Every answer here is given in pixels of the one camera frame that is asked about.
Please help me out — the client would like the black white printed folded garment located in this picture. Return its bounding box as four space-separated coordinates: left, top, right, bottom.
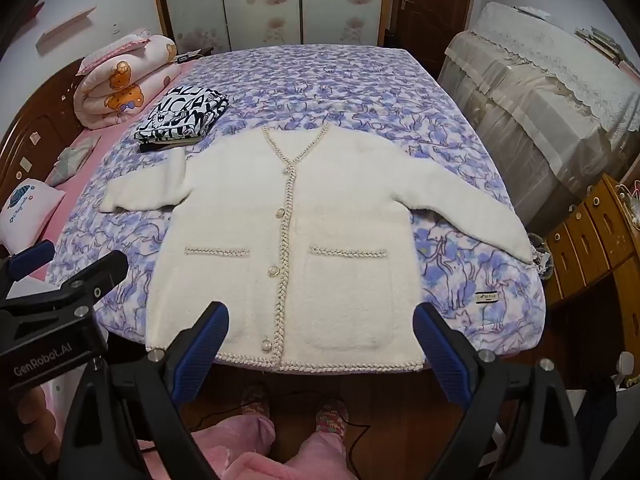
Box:
135 85 231 148

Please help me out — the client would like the pink wall shelf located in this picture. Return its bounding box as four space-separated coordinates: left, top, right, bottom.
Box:
36 6 97 53

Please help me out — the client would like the dark wooden headboard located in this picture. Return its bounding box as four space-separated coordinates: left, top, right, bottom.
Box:
0 57 88 201

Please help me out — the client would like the person's left leg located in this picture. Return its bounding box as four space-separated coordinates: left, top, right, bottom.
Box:
192 415 276 480

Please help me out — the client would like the white lace cloth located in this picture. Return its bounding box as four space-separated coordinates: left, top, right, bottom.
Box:
472 2 640 133

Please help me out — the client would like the pink frilled pillow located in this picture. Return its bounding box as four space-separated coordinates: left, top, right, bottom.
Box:
77 30 151 76

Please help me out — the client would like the person's leg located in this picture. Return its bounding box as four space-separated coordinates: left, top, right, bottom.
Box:
280 432 348 480
192 415 276 480

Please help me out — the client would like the stack of books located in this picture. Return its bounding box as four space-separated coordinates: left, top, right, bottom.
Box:
572 25 627 63

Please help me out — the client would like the person's left knit slipper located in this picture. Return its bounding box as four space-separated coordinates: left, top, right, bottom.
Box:
240 382 271 418

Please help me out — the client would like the white knit cardigan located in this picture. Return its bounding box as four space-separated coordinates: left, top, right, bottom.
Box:
99 122 533 373

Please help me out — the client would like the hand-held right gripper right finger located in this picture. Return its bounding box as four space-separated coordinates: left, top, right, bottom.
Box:
412 301 586 480

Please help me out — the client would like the small white pink cushion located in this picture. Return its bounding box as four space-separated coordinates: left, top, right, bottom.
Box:
0 177 66 258

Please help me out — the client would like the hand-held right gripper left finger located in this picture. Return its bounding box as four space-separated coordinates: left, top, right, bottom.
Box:
59 301 231 480

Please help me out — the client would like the rolled bear-print quilt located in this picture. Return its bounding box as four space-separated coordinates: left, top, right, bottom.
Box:
74 35 183 131

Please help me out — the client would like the waste basket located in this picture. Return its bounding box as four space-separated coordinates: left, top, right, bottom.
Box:
530 232 553 281

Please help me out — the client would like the dark wooden door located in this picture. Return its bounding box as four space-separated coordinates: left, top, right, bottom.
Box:
387 0 481 73

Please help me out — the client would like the grey cloth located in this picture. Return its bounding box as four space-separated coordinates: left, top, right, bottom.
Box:
47 135 101 186

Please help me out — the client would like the blue cat-print blanket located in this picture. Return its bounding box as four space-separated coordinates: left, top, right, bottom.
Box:
47 45 546 361

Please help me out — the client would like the wooden drawer cabinet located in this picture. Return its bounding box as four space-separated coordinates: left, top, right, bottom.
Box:
545 175 640 311

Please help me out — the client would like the person's knit slipper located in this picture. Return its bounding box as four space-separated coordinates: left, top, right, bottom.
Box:
240 382 271 418
315 397 350 436

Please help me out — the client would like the small dark object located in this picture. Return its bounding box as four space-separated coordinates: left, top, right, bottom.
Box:
172 47 213 64

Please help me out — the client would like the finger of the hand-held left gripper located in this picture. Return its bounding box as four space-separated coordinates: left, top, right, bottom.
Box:
0 250 130 318
0 240 57 301

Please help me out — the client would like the person's left hand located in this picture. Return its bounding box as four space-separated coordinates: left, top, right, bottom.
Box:
14 385 57 463

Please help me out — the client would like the beige covered furniture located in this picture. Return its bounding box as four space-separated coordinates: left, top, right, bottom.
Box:
437 30 640 241

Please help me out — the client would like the pink bed sheet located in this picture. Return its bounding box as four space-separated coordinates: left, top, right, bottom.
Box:
30 57 201 281

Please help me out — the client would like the person's right knit slipper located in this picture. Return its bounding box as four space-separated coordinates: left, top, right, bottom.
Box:
315 397 350 436

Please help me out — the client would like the person's right leg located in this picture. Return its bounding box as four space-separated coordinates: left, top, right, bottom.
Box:
280 432 348 480

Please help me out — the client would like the floral sliding-door wardrobe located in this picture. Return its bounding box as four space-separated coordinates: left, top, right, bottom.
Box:
152 0 396 56

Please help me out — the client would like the white chair base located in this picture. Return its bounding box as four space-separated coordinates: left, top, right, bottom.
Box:
612 350 636 391

